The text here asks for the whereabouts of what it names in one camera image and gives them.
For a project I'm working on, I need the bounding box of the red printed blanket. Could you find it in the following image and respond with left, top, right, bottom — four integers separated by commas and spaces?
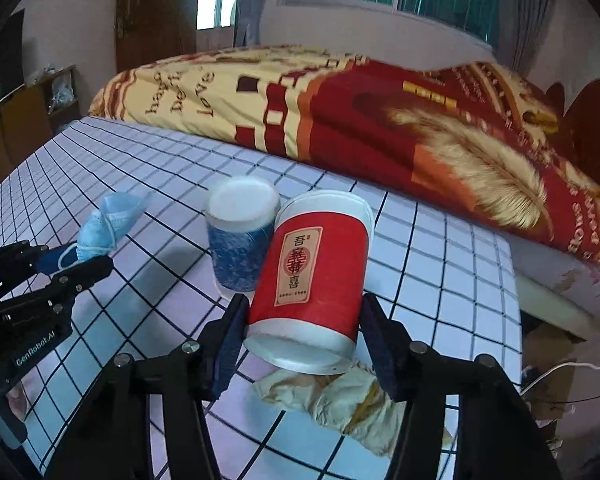
87, 45, 600, 268

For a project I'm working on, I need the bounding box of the thick white cable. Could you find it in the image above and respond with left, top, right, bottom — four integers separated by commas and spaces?
522, 360, 600, 396

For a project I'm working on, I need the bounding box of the blue patterned cup white lid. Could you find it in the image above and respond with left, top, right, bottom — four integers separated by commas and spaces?
204, 176, 281, 292

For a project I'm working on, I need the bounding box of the wooden cabinet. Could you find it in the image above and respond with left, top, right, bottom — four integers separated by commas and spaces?
0, 65, 81, 196

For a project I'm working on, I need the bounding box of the brown wooden door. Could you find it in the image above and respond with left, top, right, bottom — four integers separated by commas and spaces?
115, 0, 203, 78

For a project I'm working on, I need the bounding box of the dark red cushion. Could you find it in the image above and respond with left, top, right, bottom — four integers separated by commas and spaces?
545, 78, 600, 201

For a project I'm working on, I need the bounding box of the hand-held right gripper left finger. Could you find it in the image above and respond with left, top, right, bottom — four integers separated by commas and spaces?
62, 294, 251, 480

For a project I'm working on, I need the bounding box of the brown cardboard box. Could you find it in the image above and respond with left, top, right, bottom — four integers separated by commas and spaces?
522, 322, 588, 421

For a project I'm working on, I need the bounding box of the blue face mask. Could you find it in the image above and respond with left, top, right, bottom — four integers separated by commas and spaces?
55, 191, 151, 271

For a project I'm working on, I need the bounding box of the pale purple mattress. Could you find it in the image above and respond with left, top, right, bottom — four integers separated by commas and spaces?
510, 240, 600, 331

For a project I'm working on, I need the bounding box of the crumpled beige paper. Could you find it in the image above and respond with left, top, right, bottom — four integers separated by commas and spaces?
252, 360, 453, 458

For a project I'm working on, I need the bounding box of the red paper cup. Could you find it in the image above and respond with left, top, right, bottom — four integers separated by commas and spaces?
243, 190, 375, 373

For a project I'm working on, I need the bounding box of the white grid bedsheet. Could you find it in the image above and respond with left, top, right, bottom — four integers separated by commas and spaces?
0, 116, 523, 476

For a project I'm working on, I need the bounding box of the grey curtain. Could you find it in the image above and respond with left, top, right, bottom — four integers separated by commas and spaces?
232, 0, 301, 48
495, 0, 581, 81

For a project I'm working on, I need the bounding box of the person's left hand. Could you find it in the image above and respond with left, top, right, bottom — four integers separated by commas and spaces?
2, 380, 32, 417

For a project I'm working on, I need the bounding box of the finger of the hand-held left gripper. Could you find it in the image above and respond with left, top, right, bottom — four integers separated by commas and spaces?
0, 255, 115, 316
0, 241, 78, 291

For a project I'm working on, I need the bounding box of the black television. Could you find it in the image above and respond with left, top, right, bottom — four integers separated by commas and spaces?
0, 10, 26, 116

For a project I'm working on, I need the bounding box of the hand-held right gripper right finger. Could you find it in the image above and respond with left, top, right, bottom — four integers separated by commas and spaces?
360, 294, 563, 480

